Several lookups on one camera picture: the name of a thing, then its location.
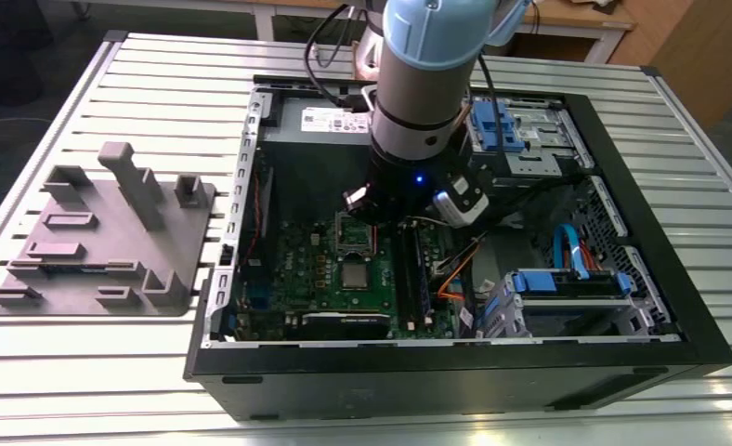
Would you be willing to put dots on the silver CPU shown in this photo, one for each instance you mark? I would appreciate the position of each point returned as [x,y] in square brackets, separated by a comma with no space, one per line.
[357,276]

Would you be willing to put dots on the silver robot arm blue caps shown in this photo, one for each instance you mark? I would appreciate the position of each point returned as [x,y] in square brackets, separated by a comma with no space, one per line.
[416,93]

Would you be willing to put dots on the CPU socket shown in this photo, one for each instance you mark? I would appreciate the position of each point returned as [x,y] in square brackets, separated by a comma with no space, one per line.
[377,283]

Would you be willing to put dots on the locking lever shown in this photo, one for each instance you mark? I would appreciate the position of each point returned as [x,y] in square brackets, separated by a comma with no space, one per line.
[374,239]

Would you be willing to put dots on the grey power supply unit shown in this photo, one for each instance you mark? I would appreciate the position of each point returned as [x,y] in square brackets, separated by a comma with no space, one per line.
[317,176]

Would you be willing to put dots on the black RAM slot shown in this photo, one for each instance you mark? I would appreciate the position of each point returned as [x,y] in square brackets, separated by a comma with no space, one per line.
[406,279]

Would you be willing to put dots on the blue label RAM stick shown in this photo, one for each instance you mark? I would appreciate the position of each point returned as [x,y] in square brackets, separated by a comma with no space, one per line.
[425,288]

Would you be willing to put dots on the blue disk carrier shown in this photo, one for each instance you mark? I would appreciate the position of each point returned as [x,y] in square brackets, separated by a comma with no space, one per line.
[540,283]
[509,135]

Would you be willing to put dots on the grey metal disk bay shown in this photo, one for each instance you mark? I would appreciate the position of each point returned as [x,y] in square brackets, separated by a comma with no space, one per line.
[577,316]
[540,162]

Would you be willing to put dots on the green motherboard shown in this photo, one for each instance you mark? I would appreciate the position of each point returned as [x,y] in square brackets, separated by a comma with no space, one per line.
[266,279]

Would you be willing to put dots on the black graphics card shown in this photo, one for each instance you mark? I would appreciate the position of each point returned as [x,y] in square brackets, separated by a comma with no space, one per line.
[341,323]

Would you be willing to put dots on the black PC case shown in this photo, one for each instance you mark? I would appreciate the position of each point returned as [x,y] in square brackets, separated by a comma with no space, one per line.
[404,385]

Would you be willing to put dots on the grey parts rack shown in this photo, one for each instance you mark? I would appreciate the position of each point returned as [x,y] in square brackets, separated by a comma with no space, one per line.
[125,260]

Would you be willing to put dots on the wooden top desk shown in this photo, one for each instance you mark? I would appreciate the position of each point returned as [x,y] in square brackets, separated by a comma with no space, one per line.
[589,21]

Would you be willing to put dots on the RAM stick in rack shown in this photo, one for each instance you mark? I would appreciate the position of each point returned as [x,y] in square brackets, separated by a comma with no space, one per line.
[75,268]

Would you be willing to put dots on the wooden cabinet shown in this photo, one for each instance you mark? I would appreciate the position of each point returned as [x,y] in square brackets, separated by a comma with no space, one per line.
[701,56]

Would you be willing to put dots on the camera on silver bracket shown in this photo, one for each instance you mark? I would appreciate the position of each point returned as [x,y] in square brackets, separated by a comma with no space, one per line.
[357,200]

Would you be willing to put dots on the white frame desk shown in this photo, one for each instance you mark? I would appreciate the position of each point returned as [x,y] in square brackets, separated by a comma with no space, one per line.
[266,25]

